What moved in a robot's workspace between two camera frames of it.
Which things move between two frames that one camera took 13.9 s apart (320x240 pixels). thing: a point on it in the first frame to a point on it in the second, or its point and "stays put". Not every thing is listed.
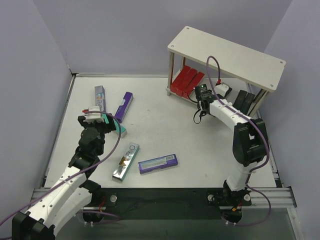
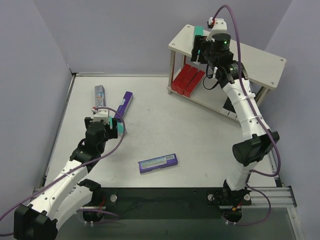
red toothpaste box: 185,81 stays put
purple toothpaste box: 124,106 stays put
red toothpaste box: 192,84 stays put
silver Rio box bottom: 126,162 to 199,30
